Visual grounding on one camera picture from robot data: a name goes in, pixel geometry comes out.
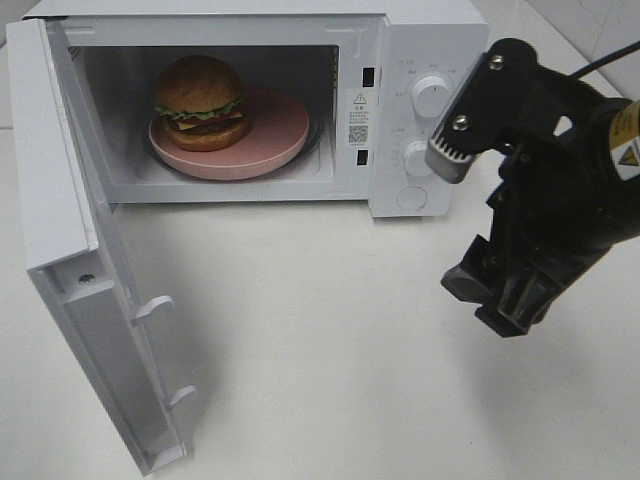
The white microwave door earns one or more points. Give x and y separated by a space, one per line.
74 254

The pink round plate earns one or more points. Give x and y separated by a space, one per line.
273 106

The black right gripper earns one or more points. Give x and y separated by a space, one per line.
569 192

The white round door button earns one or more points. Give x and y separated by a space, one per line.
412 198

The white lower microwave knob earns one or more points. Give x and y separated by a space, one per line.
414 155

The white upper microwave knob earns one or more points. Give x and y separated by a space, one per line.
430 94

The white microwave knob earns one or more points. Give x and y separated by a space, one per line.
414 155
430 94

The white microwave oven body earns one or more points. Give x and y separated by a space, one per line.
351 63

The burger with lettuce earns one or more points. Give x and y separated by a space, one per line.
199 101

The glass microwave turntable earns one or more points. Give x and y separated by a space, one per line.
312 140

